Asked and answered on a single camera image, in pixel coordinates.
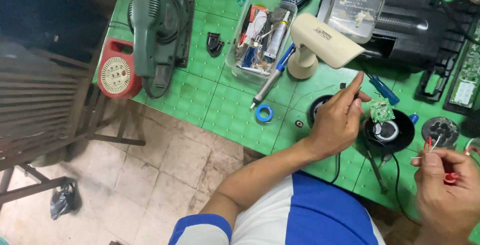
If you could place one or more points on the wooden chair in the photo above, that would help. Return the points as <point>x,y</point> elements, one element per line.
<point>45,98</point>

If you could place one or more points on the black printer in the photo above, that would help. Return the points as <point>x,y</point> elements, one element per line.
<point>408,34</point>

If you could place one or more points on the white sealant tube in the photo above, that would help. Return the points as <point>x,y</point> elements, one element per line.
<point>277,36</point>

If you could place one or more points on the beige security camera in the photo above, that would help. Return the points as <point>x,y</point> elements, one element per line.
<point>322,42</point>

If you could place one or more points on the person's right fingers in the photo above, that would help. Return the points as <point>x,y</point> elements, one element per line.
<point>442,158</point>

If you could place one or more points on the black round perforated disc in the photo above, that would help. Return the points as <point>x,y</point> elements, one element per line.
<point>440,131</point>

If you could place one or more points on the black plastic bag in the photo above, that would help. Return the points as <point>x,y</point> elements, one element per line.
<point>62,201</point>

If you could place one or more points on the blue tape roll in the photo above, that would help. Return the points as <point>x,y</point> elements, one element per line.
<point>258,114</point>

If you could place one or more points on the clear plastic parts container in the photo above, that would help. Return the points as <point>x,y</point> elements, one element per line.
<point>243,64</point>

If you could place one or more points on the person's right hand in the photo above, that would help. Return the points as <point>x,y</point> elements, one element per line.
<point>450,200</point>

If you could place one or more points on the long green circuit board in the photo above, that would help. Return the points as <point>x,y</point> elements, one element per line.
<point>467,76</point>

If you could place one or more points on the green grid table mat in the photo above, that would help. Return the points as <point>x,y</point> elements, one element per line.
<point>228,109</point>

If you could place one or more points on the black round speaker cover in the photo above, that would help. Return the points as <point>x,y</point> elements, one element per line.
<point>314,108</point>

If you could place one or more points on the person's left hand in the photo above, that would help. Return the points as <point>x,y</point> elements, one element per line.
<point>333,128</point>

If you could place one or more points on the black plastic clip part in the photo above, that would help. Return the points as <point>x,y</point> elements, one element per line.
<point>214,45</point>

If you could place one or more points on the clear screwdriver set box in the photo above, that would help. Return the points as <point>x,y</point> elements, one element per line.
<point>356,8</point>

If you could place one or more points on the small green circuit board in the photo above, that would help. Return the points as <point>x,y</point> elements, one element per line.
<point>381,110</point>

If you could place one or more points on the blue silver desoldering pump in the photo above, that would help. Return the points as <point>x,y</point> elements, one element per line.
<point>272,81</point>

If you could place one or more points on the white and blue shirt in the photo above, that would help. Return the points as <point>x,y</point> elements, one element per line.
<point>322,215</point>

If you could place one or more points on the black soldering iron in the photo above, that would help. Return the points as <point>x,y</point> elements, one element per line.
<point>376,171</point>

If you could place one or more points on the green electric sander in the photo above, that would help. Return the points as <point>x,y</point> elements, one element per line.
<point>148,23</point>

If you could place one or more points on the black round speaker housing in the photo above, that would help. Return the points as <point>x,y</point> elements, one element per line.
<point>405,136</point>

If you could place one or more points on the black plastic frame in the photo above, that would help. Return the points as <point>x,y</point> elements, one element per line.
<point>422,87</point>

